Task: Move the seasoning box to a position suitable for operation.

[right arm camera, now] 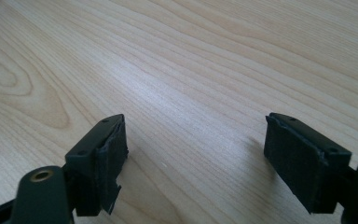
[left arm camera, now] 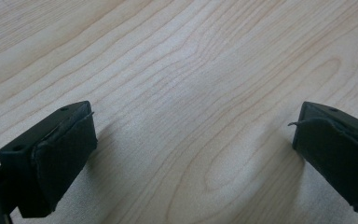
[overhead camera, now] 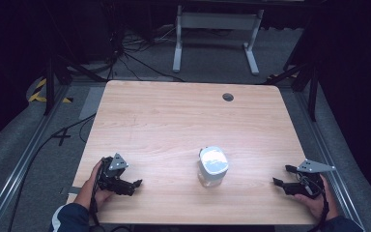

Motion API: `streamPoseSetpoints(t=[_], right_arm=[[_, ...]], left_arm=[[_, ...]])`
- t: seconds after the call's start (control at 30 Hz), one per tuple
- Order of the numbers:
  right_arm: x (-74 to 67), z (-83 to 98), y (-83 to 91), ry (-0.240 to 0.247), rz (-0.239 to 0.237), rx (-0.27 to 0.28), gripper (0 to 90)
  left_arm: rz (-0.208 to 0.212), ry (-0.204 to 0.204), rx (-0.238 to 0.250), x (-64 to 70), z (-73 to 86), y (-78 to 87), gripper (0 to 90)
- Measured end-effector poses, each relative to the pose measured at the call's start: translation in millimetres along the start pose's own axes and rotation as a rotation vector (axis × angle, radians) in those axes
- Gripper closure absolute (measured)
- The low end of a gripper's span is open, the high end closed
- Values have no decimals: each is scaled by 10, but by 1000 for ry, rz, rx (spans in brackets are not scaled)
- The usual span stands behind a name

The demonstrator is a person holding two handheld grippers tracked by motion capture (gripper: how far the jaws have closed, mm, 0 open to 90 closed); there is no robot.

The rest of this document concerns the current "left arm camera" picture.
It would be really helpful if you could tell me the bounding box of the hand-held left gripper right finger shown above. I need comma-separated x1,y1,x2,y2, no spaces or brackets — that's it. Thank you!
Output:
288,101,358,219

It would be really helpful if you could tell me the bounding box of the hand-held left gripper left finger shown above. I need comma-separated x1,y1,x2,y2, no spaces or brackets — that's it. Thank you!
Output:
0,100,99,218

